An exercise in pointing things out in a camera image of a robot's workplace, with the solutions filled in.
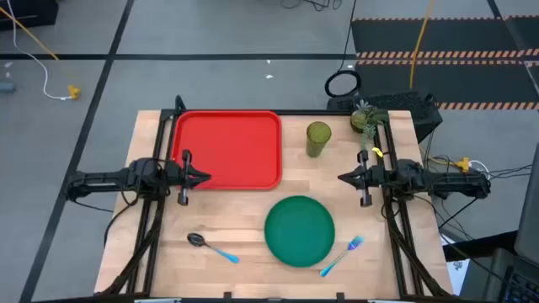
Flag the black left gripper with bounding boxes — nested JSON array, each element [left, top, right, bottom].
[[164, 149, 211, 207]]

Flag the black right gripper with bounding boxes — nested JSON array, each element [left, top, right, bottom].
[[338, 150, 387, 207]]

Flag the green translucent plastic cup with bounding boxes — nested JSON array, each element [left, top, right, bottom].
[[305, 120, 333, 159]]

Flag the spoon with blue handle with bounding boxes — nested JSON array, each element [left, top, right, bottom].
[[186, 232, 241, 265]]

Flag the green plastic plate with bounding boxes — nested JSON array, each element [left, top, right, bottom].
[[264, 194, 337, 268]]

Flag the red plastic tray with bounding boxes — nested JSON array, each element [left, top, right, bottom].
[[170, 109, 283, 191]]

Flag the potted succulent plant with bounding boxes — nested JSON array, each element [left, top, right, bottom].
[[350, 99, 391, 152]]

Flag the black floor tape line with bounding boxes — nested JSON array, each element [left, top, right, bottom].
[[19, 0, 136, 303]]

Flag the white printed paper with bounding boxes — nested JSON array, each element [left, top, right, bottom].
[[445, 258, 465, 296]]

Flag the black mat hazard stripes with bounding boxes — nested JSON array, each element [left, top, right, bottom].
[[351, 15, 539, 59], [355, 58, 539, 111]]

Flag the dark side desk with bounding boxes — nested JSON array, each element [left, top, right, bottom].
[[440, 229, 539, 303]]

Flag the grey monitor back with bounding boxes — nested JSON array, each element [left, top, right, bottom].
[[514, 142, 539, 267]]

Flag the black keyboard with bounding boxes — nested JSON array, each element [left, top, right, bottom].
[[499, 267, 539, 303]]

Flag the black cabinet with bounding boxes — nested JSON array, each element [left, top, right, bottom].
[[0, 0, 59, 31]]

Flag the black cable with coil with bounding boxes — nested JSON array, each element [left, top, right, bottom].
[[323, 0, 362, 98]]

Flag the black power cable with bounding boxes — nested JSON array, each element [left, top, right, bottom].
[[437, 196, 481, 231], [483, 162, 534, 182]]

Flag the short white cable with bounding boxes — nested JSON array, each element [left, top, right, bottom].
[[469, 159, 492, 180]]

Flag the yellow hanging cable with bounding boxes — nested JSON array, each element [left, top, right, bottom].
[[408, 0, 435, 90]]

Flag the black cable tangle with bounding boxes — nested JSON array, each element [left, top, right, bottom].
[[280, 0, 343, 12]]

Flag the white floor cable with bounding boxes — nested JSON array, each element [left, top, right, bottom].
[[6, 0, 72, 102]]

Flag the yellow floor cable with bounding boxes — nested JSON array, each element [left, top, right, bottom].
[[0, 6, 81, 92]]

